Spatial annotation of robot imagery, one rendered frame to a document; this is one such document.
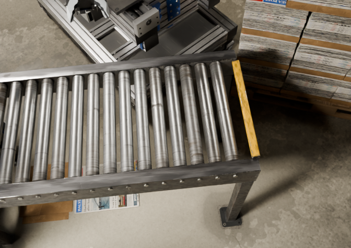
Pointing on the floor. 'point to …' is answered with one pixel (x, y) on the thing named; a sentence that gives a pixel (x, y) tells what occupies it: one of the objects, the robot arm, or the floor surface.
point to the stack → (294, 52)
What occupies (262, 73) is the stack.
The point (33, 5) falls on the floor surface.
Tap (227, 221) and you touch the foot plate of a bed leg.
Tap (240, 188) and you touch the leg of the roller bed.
